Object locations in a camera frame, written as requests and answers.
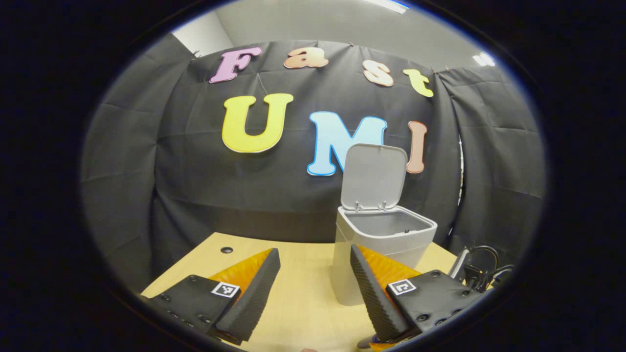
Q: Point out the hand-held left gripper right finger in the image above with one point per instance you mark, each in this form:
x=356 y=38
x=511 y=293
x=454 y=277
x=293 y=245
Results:
x=374 y=298

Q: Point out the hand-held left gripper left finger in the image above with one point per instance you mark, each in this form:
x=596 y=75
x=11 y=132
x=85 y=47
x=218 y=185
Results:
x=254 y=303

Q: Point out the white desktop garbage bin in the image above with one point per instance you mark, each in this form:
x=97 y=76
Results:
x=381 y=234

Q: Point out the light wooden desktop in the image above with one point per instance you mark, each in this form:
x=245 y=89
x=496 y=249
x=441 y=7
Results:
x=303 y=303

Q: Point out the black backdrop cloth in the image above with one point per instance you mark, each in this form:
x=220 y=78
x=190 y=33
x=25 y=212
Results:
x=195 y=186

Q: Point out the small ceiling light panel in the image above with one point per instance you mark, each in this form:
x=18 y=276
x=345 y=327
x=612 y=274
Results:
x=484 y=59

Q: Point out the long ceiling light panel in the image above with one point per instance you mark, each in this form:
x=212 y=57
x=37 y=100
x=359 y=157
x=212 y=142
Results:
x=389 y=6

